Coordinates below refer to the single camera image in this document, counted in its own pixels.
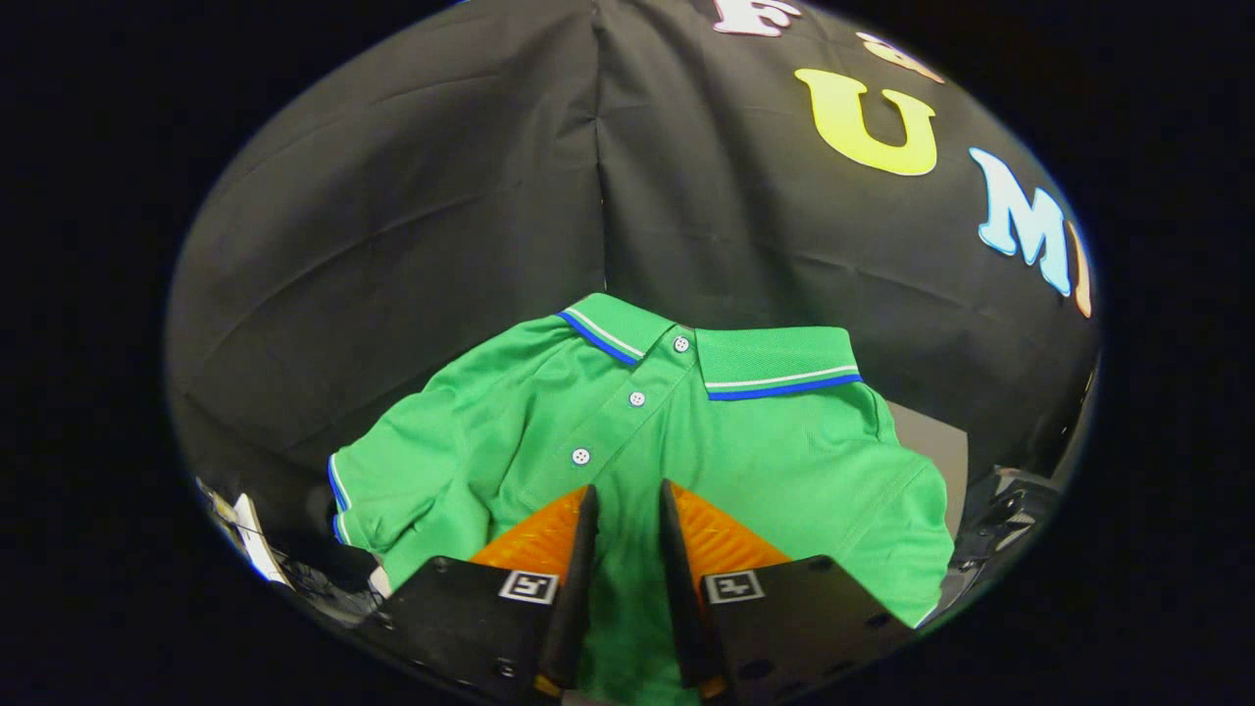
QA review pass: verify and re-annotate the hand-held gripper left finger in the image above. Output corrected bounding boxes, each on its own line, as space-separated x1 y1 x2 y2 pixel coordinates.
358 483 602 702

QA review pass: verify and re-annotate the green polo shirt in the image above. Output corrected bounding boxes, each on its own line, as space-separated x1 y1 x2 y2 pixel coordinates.
328 292 957 706

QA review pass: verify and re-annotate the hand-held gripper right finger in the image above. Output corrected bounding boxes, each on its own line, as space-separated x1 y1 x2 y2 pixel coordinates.
658 479 919 703

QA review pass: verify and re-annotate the black backdrop cloth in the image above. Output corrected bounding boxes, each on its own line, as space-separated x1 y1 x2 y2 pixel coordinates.
165 0 1101 560

